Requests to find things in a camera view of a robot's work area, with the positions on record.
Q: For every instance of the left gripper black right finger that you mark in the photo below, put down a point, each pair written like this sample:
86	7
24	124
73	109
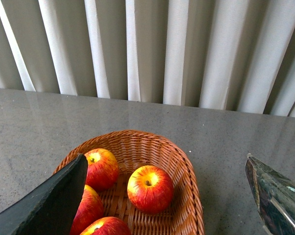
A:
274	195

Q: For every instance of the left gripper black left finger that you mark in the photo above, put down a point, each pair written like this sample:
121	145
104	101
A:
50	208

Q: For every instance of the red yellow apple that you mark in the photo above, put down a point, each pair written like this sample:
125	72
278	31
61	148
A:
150	189

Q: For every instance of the left brown wicker basket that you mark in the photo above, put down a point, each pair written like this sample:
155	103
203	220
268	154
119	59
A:
133	149

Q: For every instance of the white pleated curtain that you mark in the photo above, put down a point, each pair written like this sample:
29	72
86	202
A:
234	55

